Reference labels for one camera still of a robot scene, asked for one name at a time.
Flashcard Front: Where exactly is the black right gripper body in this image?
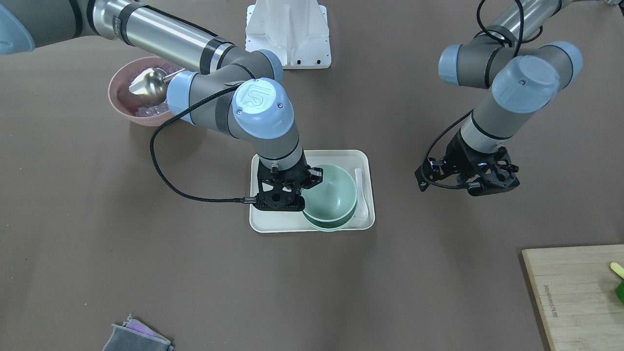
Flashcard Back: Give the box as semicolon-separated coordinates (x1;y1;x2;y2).
254;160;312;212

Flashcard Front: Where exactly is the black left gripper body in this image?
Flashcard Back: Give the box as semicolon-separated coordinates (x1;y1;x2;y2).
424;132;520;197

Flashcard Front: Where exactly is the green bowl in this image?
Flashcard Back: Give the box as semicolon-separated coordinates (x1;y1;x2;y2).
302;205;356;233
302;164;357;212

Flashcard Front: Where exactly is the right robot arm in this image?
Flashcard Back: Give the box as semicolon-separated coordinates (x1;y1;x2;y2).
1;0;323;212

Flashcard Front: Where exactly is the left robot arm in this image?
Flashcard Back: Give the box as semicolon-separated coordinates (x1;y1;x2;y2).
414;0;583;197

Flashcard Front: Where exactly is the cream plastic tray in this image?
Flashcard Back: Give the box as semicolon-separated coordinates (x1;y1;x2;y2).
249;150;376;234

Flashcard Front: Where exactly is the bamboo cutting board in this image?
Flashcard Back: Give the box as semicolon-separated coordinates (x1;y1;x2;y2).
522;244;624;351

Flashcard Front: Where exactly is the yellow plastic knife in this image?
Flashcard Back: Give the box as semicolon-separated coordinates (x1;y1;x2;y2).
610;262;624;280

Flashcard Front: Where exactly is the metal ice scoop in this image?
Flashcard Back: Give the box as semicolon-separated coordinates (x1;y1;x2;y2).
128;67;185;106

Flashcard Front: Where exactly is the pink bowl with ice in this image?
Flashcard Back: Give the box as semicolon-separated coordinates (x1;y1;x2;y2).
108;57;181;127

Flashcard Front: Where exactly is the green lime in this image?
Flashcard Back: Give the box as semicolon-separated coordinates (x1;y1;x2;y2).
615;280;624;304

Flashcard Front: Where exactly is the grey folded cloth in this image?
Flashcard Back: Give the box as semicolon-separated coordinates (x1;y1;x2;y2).
102;315;174;351

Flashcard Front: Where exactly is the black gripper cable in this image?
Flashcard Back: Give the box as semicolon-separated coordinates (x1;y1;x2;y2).
149;84;259;203

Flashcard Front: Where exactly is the white camera mast base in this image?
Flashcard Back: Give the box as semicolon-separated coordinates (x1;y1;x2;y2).
245;0;332;70

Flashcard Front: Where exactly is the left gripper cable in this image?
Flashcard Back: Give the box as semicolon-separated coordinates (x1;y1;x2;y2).
421;0;545;190

